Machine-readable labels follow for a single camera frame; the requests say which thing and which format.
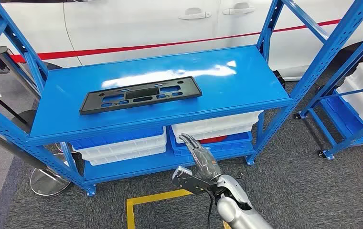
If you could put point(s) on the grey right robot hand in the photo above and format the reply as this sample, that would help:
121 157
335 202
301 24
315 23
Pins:
205 161

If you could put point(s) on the black plastic frame part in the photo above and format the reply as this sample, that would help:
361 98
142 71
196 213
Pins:
142 93

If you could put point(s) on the blue steel shelf rack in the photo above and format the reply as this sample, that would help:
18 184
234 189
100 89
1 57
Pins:
200 79

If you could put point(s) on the blue wheeled shelf rack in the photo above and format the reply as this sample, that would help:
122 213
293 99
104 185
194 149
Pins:
343 70

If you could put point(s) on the red object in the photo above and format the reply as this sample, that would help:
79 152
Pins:
213 140

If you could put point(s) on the blue plastic crate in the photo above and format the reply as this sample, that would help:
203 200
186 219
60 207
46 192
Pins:
115 137
339 120
225 148

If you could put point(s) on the yellow floor tape square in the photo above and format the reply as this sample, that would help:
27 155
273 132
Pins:
130 218

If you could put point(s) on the red barrier belt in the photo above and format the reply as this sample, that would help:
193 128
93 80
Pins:
105 50

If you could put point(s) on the white car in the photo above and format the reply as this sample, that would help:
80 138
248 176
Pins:
137 28

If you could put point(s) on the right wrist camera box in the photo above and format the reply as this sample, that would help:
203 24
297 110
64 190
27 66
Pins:
186 182

